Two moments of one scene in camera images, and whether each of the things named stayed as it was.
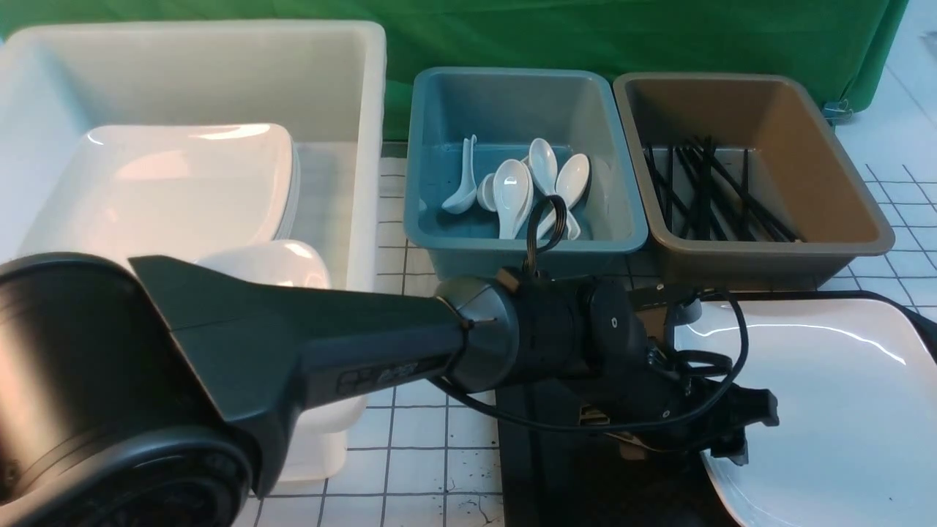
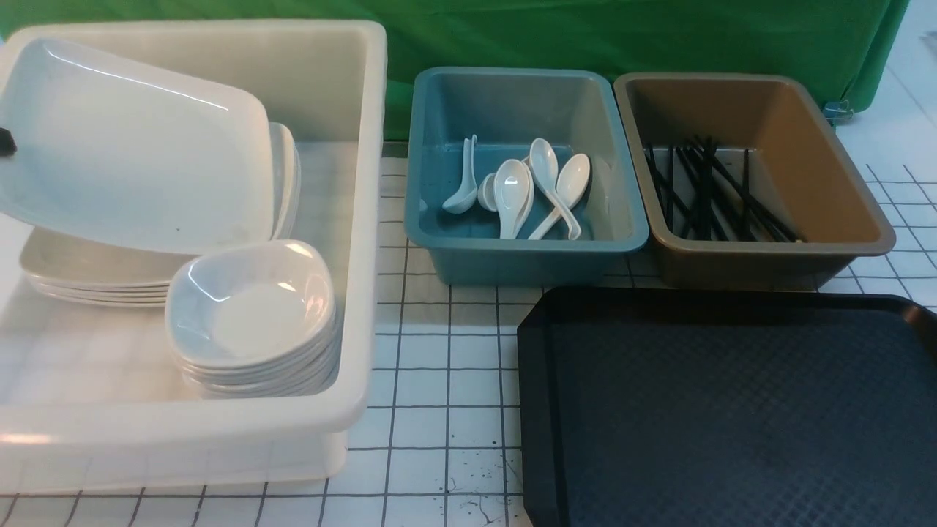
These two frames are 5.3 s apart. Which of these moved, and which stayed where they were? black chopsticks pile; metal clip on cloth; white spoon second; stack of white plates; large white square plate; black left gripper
Moved: stack of white plates; black left gripper; large white square plate
Stayed: white spoon second; black chopsticks pile; metal clip on cloth
